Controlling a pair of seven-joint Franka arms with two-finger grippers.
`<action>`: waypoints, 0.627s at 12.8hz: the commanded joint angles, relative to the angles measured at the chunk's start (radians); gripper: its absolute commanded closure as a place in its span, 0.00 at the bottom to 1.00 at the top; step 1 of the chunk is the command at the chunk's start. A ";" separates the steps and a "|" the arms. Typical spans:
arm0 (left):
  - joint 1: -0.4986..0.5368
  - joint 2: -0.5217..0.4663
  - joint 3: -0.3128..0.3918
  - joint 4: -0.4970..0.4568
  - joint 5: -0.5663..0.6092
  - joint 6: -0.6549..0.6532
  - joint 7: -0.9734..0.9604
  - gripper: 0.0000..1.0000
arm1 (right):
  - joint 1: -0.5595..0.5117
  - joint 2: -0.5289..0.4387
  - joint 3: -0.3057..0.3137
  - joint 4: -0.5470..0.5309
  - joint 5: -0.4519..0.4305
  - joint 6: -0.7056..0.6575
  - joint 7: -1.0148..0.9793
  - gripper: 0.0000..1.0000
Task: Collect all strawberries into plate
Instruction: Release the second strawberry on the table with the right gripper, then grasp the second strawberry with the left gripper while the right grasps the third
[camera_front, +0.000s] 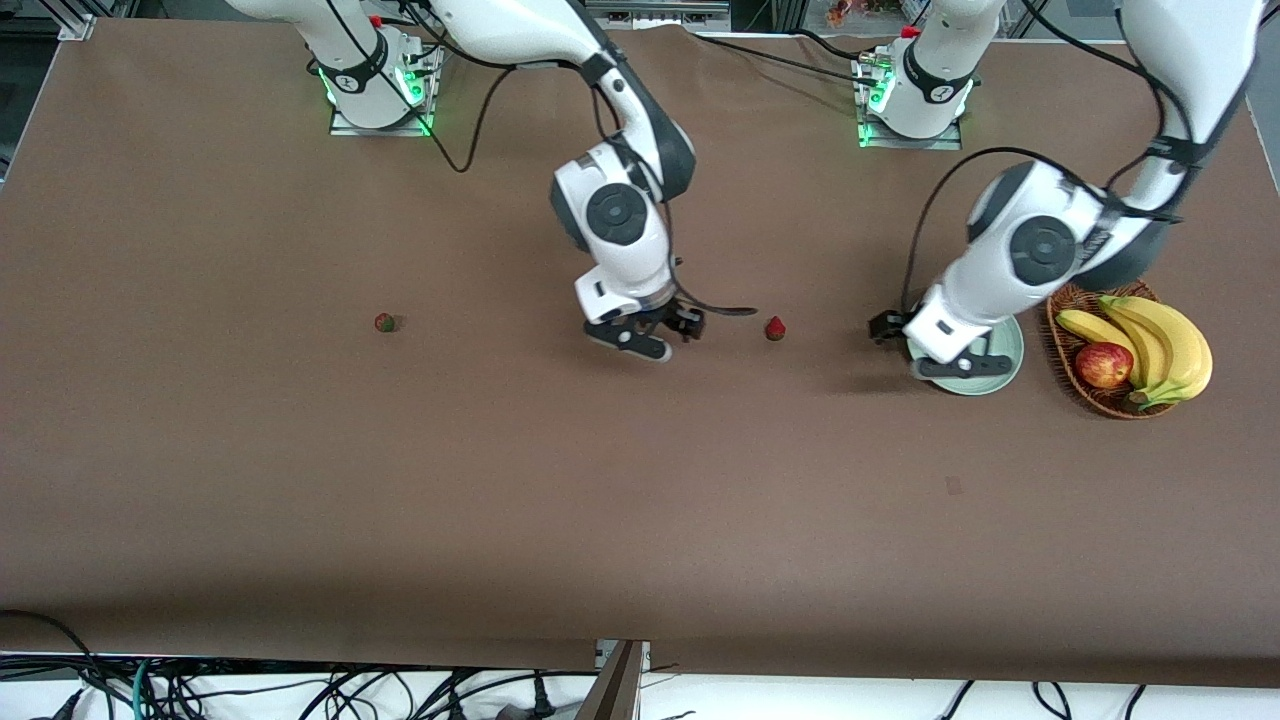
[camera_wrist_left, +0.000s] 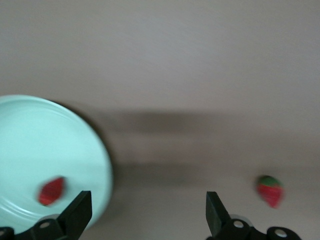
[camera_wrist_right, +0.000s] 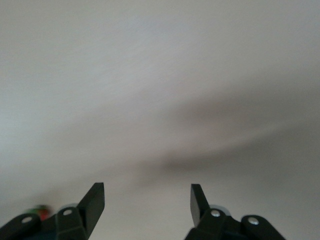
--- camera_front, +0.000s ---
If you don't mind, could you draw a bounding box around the light green round plate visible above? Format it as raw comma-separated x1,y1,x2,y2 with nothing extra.
905,312,1026,397

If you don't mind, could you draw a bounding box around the brown table cover sheet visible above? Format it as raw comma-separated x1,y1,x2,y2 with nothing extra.
0,18,1280,689

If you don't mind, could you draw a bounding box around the brown wicker basket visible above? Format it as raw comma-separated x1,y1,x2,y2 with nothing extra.
1046,280,1191,421

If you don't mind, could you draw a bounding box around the red yellow apple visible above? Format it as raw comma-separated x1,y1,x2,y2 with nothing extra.
1074,341,1136,390

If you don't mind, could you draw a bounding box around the yellow banana bunch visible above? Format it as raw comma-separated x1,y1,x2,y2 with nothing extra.
1056,294,1215,412

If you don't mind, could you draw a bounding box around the orange colourful object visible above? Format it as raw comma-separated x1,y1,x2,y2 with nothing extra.
825,0,901,28

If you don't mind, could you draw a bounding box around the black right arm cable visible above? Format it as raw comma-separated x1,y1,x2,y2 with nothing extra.
395,0,759,319

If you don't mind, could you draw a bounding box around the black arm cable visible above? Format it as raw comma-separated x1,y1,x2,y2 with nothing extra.
900,0,1201,313
395,0,759,319

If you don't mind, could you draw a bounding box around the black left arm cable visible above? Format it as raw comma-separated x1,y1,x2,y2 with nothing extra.
900,0,1201,313

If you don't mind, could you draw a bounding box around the long black table cable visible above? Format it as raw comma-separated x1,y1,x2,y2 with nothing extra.
688,32,886,89

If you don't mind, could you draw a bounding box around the short black table cable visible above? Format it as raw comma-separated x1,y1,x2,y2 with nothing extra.
792,27,877,61

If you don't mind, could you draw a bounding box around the grey metal rail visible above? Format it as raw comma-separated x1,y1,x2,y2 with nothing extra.
583,0,733,31

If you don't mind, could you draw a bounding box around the aluminium frame post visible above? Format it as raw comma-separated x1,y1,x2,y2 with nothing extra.
575,640,653,720

